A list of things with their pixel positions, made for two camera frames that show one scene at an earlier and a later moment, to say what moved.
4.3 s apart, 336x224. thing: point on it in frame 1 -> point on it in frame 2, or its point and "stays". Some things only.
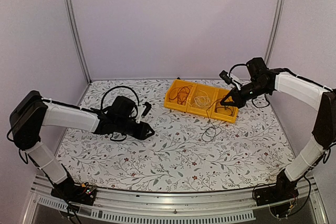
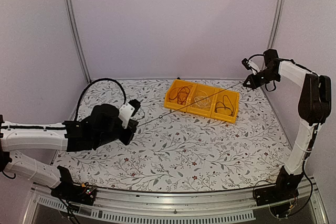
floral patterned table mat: x=187 y=152 stays
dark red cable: x=181 y=93 stays
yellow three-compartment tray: x=202 y=100 stays
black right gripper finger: x=232 y=104 -> x=250 y=86
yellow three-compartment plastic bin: x=179 y=94 stays
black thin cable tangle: x=210 y=133 -> x=166 y=114
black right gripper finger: x=231 y=93 -> x=249 y=78
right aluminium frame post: x=279 y=15 stays
